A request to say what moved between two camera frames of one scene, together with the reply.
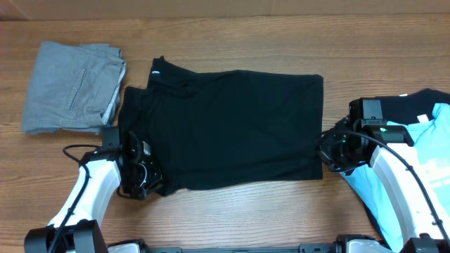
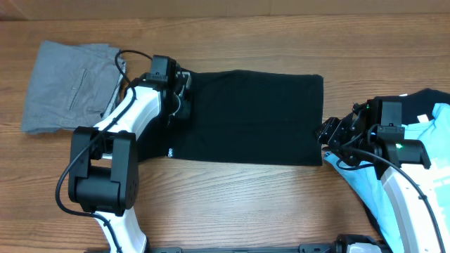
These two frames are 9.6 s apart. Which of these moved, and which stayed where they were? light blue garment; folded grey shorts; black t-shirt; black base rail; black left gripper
Moved: black t-shirt; black left gripper
Stayed: light blue garment; folded grey shorts; black base rail
